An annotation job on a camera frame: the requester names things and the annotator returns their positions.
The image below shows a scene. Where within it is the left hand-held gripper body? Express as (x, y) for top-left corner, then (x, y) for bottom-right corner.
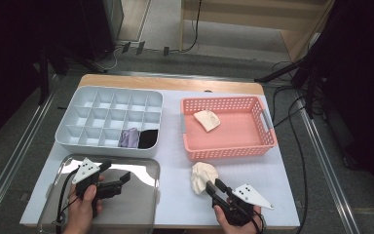
(71, 157), (125, 200)

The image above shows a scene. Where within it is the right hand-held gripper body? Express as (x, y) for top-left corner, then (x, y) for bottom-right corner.
(211, 183), (275, 227)

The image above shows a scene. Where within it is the grey divided storage box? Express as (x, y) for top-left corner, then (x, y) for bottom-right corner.
(54, 85), (165, 160)

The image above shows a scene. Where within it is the cream sock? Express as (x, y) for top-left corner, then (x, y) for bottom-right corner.
(190, 161), (219, 195)
(193, 109), (222, 133)

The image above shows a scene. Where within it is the black sock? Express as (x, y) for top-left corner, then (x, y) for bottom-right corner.
(137, 129), (160, 150)

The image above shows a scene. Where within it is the translucent grey box lid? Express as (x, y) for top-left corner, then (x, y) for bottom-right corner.
(35, 153), (161, 234)

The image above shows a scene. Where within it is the pink plastic basket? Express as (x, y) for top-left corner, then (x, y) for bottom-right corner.
(180, 95), (279, 161)

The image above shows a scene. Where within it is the person's right hand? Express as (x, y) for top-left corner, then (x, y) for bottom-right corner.
(213, 205), (264, 234)

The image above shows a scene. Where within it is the person's left hand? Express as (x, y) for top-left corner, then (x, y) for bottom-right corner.
(65, 184), (104, 231)

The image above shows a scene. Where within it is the black metal stand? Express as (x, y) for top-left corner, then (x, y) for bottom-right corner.
(37, 42), (110, 106)

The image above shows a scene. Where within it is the black tripod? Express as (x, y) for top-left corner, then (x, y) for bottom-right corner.
(254, 48), (325, 120)

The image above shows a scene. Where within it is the dark metal cabinet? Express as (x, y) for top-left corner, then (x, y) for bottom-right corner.
(77, 0), (125, 62)

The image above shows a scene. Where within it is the black curtain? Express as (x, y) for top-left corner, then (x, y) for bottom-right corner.
(315, 0), (374, 209)
(0, 0), (86, 150)

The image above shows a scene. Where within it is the light wooden cabinet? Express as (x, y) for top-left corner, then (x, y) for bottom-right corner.
(178, 0), (337, 62)

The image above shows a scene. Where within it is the left hand-held gripper cable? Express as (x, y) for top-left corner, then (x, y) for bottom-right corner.
(56, 167), (82, 234)

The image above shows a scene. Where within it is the hand-held gripper cable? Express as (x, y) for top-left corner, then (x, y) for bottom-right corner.
(249, 211), (267, 234)
(56, 167), (82, 234)

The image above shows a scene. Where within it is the right hand-held gripper cable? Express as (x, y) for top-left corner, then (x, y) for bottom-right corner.
(249, 211), (267, 234)

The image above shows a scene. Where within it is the black floor cable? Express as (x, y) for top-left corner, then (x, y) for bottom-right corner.
(271, 61), (310, 234)

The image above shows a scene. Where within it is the metal floor rail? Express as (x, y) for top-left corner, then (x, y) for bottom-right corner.
(0, 76), (59, 225)
(296, 106), (361, 234)

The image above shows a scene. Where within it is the white floor cable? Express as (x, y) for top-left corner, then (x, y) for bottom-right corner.
(98, 47), (121, 72)

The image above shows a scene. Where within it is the black hanging cable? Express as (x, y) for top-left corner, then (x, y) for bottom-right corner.
(168, 0), (203, 54)

